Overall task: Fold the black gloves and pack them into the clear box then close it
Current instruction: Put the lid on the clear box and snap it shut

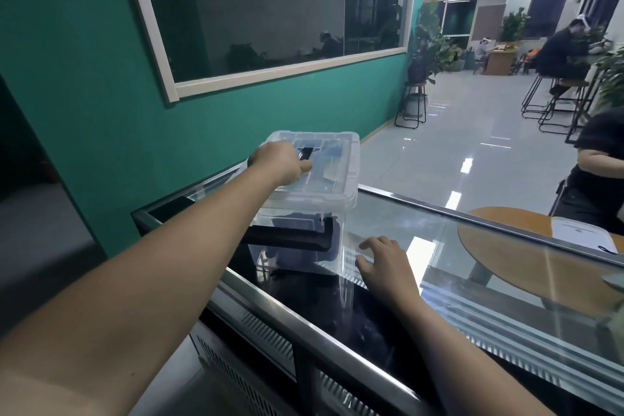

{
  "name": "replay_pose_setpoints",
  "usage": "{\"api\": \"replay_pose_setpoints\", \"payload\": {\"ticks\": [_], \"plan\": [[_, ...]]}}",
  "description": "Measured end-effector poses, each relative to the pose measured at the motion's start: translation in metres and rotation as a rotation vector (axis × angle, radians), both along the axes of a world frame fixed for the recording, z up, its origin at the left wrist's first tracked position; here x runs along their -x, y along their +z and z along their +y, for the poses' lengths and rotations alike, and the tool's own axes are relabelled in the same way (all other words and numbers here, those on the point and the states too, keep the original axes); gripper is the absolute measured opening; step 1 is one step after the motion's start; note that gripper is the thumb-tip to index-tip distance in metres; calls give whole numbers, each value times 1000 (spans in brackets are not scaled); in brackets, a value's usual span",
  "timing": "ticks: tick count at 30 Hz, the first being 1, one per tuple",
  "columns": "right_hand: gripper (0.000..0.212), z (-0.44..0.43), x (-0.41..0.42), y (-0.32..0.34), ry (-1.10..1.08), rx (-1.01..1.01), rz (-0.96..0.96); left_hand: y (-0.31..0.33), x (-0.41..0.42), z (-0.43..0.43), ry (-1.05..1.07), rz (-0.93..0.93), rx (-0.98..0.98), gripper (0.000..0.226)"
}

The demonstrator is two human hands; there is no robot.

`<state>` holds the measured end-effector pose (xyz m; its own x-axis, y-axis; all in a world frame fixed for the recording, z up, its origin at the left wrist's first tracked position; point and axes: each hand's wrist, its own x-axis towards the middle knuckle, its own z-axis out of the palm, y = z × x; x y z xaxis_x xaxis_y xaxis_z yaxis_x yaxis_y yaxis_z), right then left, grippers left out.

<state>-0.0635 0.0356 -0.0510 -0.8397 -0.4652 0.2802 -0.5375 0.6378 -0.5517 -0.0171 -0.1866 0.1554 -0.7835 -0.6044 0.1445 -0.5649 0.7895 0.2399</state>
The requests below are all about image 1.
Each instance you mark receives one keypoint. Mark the person's right hand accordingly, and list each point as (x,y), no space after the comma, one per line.
(392,274)

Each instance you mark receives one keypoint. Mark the person's left hand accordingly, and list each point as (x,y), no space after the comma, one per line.
(280,164)

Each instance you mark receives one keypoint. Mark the clear plastic box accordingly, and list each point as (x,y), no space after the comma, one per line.
(297,213)

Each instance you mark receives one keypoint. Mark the clear plastic lid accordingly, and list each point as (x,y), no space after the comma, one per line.
(336,172)

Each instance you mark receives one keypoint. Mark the person's right forearm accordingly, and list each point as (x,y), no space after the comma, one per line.
(458,362)

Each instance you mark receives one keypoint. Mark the person's left forearm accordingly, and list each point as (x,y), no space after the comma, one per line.
(122,298)

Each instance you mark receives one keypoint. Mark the white flat box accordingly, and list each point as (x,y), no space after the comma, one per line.
(582,233)

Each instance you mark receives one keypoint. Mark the glass display case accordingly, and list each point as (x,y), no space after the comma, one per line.
(439,333)

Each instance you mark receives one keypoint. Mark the white framed window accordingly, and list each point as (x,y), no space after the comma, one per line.
(292,69)

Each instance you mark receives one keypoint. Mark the round wooden table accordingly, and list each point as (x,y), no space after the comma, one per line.
(512,255)

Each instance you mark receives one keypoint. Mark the white round pot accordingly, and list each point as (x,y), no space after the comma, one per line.
(416,105)

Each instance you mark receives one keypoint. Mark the black metal plant stand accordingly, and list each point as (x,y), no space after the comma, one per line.
(417,84)

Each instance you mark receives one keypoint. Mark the black chair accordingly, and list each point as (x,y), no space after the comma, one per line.
(558,198)

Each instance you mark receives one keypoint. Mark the tall potted plant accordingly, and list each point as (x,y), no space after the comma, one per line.
(431,50)

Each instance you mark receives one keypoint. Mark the small potted plant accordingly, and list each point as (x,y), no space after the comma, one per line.
(459,63)

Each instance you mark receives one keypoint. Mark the black bar stool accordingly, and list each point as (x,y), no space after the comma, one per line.
(532,99)
(573,84)

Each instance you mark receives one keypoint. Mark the wooden desk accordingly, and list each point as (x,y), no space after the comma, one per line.
(502,62)

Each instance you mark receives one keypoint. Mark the leafy potted plant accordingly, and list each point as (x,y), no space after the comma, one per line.
(514,25)

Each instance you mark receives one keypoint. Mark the large leafy green plant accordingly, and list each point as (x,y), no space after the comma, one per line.
(612,79)

